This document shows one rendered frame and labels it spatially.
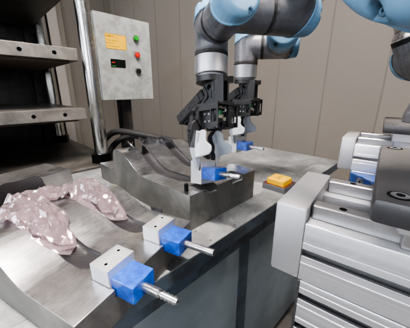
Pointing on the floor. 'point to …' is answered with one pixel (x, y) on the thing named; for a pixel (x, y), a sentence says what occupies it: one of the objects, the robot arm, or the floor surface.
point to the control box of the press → (123, 63)
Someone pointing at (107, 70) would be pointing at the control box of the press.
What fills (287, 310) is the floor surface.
